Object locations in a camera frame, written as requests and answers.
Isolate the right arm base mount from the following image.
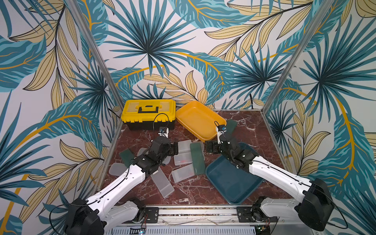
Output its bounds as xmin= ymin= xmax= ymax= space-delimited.
xmin=236 ymin=207 xmax=255 ymax=223

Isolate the right aluminium frame post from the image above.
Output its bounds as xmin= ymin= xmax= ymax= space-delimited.
xmin=261 ymin=0 xmax=334 ymax=115

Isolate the clear pencil case pink inside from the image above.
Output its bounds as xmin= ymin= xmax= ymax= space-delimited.
xmin=174 ymin=152 xmax=193 ymax=166

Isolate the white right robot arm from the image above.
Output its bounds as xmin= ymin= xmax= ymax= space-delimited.
xmin=205 ymin=138 xmax=335 ymax=231

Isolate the teal plastic tray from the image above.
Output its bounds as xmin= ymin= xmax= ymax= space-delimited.
xmin=206 ymin=155 xmax=263 ymax=205

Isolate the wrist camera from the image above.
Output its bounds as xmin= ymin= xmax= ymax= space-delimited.
xmin=158 ymin=127 xmax=169 ymax=138
xmin=216 ymin=124 xmax=227 ymax=142

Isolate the left aluminium frame post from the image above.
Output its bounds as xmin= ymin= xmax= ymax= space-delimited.
xmin=66 ymin=0 xmax=125 ymax=107

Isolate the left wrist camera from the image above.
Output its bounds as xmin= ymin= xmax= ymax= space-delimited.
xmin=158 ymin=127 xmax=169 ymax=138

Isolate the yellow black toolbox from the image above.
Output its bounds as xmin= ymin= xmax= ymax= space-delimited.
xmin=121 ymin=99 xmax=176 ymax=131

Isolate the aluminium front rail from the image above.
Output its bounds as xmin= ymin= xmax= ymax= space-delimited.
xmin=70 ymin=205 xmax=297 ymax=235

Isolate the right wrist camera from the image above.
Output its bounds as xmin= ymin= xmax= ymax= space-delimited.
xmin=216 ymin=124 xmax=227 ymax=142

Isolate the clear pencil case far left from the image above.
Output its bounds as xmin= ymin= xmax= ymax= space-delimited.
xmin=109 ymin=163 xmax=128 ymax=177

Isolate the yellow plastic tray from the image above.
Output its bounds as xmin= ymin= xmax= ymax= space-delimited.
xmin=176 ymin=101 xmax=227 ymax=142

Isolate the green pencil case back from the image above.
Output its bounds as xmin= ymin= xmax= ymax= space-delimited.
xmin=226 ymin=119 xmax=238 ymax=134

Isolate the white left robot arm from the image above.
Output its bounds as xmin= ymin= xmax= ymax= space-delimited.
xmin=63 ymin=136 xmax=179 ymax=235

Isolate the clear pencil case labelled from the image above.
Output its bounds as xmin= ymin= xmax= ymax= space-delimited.
xmin=151 ymin=167 xmax=174 ymax=198

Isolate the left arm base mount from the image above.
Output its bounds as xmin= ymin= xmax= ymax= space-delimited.
xmin=140 ymin=207 xmax=159 ymax=224

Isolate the green pencil case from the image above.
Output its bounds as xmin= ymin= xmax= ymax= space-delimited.
xmin=226 ymin=119 xmax=238 ymax=134
xmin=119 ymin=149 xmax=135 ymax=167
xmin=190 ymin=142 xmax=205 ymax=175

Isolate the aluminium frame post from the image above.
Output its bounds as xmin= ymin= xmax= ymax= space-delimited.
xmin=66 ymin=0 xmax=125 ymax=107
xmin=261 ymin=0 xmax=334 ymax=115

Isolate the clear pencil case lower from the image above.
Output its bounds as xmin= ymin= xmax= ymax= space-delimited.
xmin=171 ymin=164 xmax=195 ymax=183

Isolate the clear pencil case top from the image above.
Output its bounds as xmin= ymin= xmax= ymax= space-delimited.
xmin=178 ymin=140 xmax=192 ymax=154

